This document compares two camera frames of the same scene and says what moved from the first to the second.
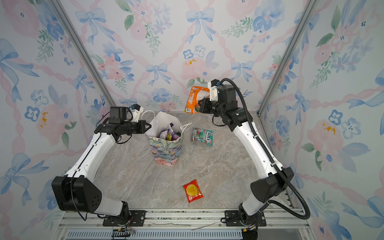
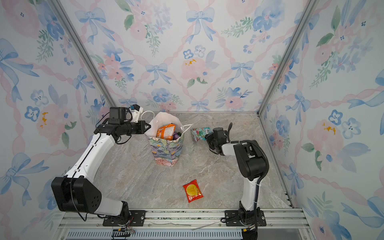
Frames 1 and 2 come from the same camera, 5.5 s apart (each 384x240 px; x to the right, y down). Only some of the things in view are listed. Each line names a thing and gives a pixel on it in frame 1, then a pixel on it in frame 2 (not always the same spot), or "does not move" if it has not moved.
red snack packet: x=192 y=191 does not move
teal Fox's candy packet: x=203 y=135 does not move
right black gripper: x=204 y=108 -> x=209 y=137
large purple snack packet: x=175 y=136 does not move
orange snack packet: x=195 y=94 -> x=166 y=132
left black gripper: x=142 y=123 does not move
